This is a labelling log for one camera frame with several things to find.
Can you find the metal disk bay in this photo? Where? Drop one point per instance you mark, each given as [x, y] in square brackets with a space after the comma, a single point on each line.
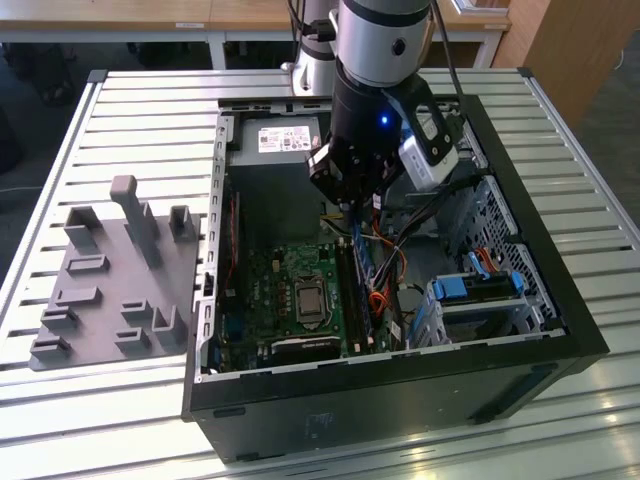
[490, 320]

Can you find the black expansion card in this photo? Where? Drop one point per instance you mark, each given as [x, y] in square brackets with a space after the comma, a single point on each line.
[305, 347]

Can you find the blue RAM stick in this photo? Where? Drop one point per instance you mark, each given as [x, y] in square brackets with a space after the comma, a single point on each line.
[361, 245]

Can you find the black RAM slot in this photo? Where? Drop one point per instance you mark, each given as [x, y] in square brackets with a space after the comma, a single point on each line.
[345, 290]

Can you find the grey power supply unit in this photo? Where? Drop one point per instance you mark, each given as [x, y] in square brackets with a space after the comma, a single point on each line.
[275, 200]

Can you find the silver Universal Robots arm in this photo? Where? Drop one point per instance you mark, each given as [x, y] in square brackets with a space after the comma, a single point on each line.
[380, 40]

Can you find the silver CPU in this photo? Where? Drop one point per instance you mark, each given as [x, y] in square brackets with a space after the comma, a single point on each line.
[310, 301]

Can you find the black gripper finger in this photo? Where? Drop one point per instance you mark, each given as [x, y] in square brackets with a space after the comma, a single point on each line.
[327, 172]
[365, 180]

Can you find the black table corner cap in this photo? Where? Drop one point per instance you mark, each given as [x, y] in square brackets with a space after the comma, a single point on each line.
[97, 76]
[525, 72]

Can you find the grey plastic parts rack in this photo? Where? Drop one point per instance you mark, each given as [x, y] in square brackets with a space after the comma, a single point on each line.
[115, 300]

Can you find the blue disk carrier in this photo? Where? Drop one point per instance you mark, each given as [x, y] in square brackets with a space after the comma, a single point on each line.
[452, 290]

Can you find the green motherboard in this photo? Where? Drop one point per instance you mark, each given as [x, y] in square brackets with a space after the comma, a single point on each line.
[265, 300]

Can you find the black open PC case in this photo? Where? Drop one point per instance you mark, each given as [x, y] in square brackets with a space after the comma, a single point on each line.
[380, 400]

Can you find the wooden cabinet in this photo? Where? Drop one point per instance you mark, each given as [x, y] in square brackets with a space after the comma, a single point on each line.
[575, 50]

